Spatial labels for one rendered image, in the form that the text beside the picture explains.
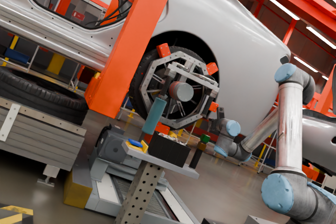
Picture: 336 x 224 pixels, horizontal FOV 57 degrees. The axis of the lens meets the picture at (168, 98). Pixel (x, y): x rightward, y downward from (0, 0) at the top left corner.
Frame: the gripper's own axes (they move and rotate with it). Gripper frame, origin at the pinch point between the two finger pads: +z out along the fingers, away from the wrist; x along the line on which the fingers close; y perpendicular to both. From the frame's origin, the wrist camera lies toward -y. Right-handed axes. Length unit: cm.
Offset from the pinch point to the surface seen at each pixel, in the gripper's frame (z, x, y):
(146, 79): 18, -46, -20
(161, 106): 6.6, -35.3, -2.7
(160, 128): 20.1, -29.2, 13.8
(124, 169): 25, -50, 48
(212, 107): 21.3, 9.7, -8.3
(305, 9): 239, 241, -196
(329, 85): 276, 350, -88
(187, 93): 4.8, -18.4, -14.9
